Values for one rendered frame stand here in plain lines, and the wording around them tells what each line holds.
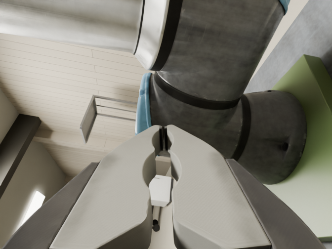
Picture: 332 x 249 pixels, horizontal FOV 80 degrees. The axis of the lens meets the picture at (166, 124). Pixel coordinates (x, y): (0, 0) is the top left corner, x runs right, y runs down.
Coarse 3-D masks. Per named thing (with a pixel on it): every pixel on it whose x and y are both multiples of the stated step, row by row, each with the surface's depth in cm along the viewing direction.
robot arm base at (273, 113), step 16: (256, 96) 36; (272, 96) 36; (288, 96) 35; (256, 112) 34; (272, 112) 33; (288, 112) 33; (256, 128) 33; (272, 128) 32; (288, 128) 32; (304, 128) 32; (240, 144) 33; (256, 144) 33; (272, 144) 33; (288, 144) 32; (304, 144) 32; (240, 160) 35; (256, 160) 34; (272, 160) 33; (288, 160) 32; (256, 176) 36; (272, 176) 35
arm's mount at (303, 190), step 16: (304, 64) 35; (320, 64) 35; (288, 80) 39; (304, 80) 34; (320, 80) 32; (304, 96) 34; (320, 96) 31; (304, 112) 33; (320, 112) 30; (320, 128) 30; (320, 144) 29; (304, 160) 31; (320, 160) 29; (288, 176) 34; (304, 176) 31; (320, 176) 28; (288, 192) 33; (304, 192) 30; (320, 192) 28; (304, 208) 30; (320, 208) 27; (320, 224) 27; (320, 240) 29
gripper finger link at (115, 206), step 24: (120, 144) 10; (144, 144) 10; (96, 168) 9; (120, 168) 9; (144, 168) 9; (96, 192) 7; (120, 192) 7; (144, 192) 7; (72, 216) 7; (96, 216) 6; (120, 216) 6; (144, 216) 6; (72, 240) 6; (96, 240) 6; (120, 240) 6; (144, 240) 7
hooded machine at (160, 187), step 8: (160, 176) 497; (152, 184) 483; (160, 184) 486; (168, 184) 490; (152, 192) 474; (160, 192) 477; (168, 192) 480; (152, 200) 471; (160, 200) 468; (168, 200) 471
